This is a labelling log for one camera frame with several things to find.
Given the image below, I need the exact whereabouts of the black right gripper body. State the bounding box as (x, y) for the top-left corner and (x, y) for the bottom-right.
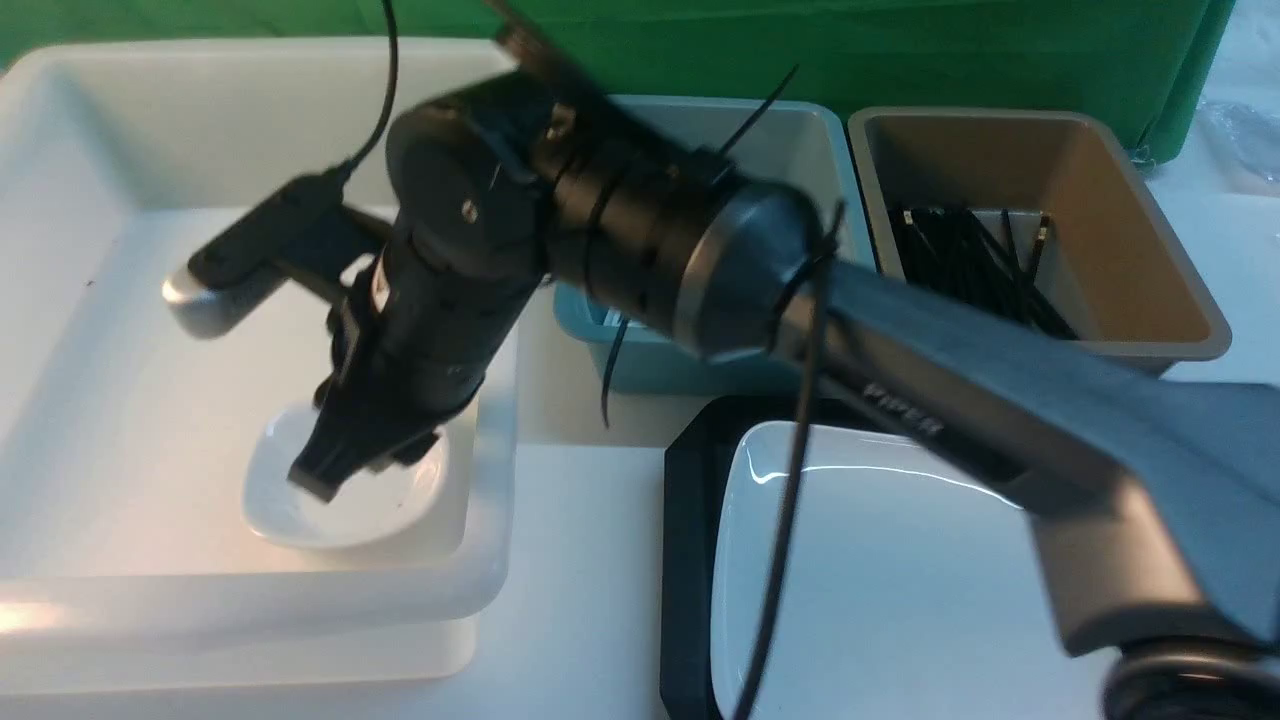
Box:
(315, 231), (544, 451)

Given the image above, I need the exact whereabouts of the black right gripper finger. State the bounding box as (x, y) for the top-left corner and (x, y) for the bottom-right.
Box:
(288, 430), (370, 503)
(370, 430), (442, 473)

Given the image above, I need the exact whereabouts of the white bowl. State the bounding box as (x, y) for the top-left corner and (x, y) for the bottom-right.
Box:
(241, 404), (451, 551)

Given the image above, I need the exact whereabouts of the large white square plate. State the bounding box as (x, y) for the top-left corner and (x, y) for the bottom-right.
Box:
(751, 427), (1117, 719)

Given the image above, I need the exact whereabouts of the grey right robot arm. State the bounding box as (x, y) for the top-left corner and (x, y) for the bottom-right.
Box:
(283, 70), (1277, 719)

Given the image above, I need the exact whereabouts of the large white plastic tub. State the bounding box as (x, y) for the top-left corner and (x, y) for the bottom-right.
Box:
(3, 38), (517, 697)

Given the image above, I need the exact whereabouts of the black serving tray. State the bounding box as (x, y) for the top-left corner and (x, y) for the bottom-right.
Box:
(657, 395), (901, 720)

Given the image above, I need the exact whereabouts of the teal plastic bin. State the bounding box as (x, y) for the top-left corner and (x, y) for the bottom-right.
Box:
(554, 95), (878, 396)

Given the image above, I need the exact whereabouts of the bundle of black chopsticks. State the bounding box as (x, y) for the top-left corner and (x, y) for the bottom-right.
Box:
(890, 206), (1080, 341)

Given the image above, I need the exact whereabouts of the brown plastic bin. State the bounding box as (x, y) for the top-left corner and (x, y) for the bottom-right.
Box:
(847, 108), (1233, 375)

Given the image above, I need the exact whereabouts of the green backdrop cloth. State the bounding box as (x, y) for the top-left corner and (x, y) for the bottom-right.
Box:
(1, 1), (1236, 161)

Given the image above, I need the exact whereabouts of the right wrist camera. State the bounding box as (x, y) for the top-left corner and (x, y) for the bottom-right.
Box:
(161, 167), (392, 340)

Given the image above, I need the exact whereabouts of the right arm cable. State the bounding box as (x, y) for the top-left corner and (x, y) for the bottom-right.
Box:
(735, 200), (846, 720)

